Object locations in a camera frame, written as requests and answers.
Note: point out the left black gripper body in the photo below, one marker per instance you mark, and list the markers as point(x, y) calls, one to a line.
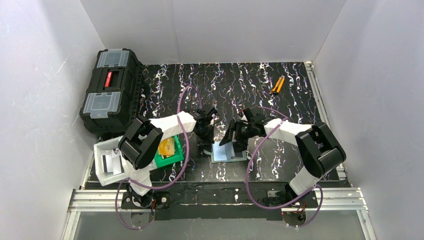
point(204, 136)

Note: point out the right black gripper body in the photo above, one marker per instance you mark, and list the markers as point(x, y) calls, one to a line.
point(238, 133)

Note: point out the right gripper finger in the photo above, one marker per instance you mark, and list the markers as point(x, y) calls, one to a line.
point(240, 145)
point(228, 136)

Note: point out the grey silver credit card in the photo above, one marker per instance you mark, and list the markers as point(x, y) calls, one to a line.
point(235, 156)

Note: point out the green plastic bin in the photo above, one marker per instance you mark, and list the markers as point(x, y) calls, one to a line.
point(177, 157)

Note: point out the white bin with silver cards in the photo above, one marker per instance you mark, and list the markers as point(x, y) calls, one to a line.
point(103, 178)

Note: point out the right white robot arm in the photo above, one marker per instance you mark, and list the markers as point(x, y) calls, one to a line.
point(319, 149)

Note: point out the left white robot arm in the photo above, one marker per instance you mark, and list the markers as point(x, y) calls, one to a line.
point(139, 144)

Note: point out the gold credit cards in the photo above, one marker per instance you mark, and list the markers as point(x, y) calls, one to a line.
point(166, 148)

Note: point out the silver credit cards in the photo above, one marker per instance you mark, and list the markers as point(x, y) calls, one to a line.
point(111, 161)

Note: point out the black toolbox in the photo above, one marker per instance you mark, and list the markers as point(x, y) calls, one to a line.
point(112, 97)

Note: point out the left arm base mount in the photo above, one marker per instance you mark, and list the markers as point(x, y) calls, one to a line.
point(143, 209)

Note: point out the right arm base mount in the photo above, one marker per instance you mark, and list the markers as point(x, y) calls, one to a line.
point(299, 213)

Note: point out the aluminium frame rail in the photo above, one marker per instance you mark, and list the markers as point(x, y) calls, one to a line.
point(210, 201)

